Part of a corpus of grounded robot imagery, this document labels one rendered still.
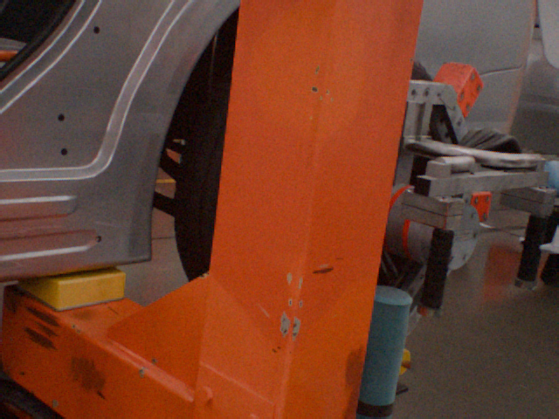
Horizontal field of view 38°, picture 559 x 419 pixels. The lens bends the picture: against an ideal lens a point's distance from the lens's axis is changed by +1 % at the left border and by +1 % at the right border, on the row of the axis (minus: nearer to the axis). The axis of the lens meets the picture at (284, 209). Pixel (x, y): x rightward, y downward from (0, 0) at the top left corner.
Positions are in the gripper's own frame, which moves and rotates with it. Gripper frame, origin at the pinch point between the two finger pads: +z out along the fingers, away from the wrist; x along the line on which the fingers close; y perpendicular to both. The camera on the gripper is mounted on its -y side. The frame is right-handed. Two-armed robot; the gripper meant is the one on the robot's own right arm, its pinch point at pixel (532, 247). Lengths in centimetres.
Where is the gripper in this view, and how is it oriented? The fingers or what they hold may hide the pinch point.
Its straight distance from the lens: 166.1
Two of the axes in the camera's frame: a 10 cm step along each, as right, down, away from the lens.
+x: 7.2, 2.4, -6.5
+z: -6.8, 0.7, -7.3
